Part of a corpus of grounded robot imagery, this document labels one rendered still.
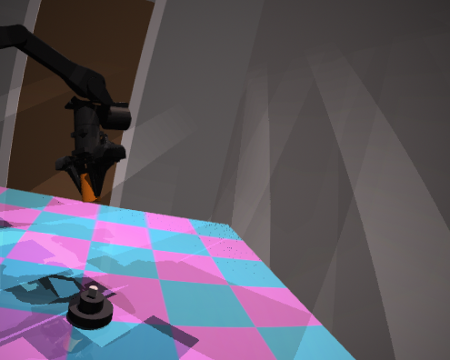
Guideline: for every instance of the orange cylinder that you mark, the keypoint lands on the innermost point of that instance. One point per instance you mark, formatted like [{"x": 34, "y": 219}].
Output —
[{"x": 88, "y": 195}]

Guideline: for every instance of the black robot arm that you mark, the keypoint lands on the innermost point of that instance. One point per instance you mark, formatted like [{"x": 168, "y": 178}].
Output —
[{"x": 83, "y": 81}]

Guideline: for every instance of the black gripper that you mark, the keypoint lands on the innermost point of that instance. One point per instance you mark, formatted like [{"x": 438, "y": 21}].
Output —
[{"x": 89, "y": 151}]

